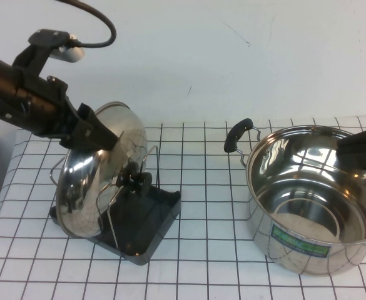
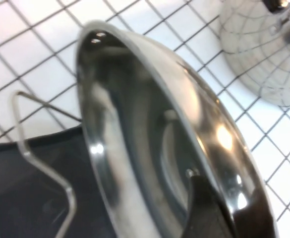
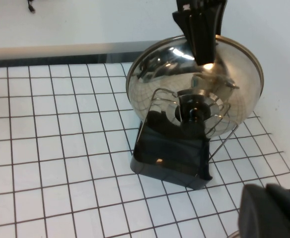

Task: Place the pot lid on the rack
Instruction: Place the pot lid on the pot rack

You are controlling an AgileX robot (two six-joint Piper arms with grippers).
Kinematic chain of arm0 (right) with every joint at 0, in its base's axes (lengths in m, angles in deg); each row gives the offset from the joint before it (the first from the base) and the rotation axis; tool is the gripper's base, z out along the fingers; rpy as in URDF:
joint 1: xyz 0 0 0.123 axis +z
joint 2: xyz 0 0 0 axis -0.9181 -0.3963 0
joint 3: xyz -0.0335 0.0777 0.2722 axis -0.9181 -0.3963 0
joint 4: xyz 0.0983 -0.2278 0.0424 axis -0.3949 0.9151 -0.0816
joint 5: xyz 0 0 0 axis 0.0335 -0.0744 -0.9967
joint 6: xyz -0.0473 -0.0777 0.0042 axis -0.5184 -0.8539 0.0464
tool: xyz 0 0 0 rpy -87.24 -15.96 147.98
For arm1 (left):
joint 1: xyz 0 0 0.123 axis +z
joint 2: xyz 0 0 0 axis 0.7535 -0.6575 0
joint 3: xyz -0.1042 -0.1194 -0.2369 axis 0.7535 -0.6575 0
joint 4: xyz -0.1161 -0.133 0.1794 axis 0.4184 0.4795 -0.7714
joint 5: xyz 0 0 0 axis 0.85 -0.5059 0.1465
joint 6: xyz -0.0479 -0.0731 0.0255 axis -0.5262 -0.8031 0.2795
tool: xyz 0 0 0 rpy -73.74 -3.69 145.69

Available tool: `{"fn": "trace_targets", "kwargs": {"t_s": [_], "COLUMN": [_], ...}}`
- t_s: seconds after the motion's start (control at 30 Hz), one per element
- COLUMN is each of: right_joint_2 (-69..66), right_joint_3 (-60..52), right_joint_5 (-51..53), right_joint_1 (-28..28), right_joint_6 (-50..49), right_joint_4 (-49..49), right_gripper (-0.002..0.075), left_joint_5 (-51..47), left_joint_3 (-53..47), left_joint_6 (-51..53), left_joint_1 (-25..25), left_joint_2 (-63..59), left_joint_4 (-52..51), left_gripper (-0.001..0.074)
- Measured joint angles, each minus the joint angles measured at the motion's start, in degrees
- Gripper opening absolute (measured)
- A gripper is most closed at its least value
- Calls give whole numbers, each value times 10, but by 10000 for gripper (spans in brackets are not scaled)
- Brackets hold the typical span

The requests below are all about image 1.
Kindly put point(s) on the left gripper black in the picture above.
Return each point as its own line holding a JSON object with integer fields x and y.
{"x": 45, "y": 106}

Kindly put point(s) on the stainless steel pot lid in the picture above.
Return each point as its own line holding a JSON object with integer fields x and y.
{"x": 82, "y": 187}

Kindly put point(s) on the white black-grid tablecloth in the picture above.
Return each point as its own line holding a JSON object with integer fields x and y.
{"x": 201, "y": 187}

